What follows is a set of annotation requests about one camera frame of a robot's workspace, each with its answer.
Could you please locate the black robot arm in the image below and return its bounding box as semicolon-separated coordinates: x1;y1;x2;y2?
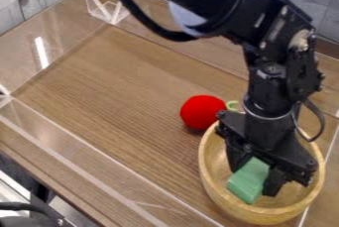
120;0;324;196

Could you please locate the red plush tomato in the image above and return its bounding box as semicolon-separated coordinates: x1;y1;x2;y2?
178;95;238;130

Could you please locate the light wooden bowl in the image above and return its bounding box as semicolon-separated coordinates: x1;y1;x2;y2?
198;122;325;226

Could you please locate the black cable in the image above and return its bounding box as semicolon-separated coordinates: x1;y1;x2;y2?
0;202;64;222

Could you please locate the clear acrylic tray wall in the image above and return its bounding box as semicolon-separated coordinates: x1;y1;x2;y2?
0;91;221;227

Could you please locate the clear acrylic corner bracket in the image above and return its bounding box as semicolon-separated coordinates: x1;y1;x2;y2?
85;0;129;25

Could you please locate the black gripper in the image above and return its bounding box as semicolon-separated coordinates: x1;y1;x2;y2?
216;106;319;197

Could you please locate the green rectangular block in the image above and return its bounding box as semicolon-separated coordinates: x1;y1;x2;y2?
226;158;268;204

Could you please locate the black metal stand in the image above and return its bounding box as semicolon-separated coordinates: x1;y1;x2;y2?
0;182;78;227

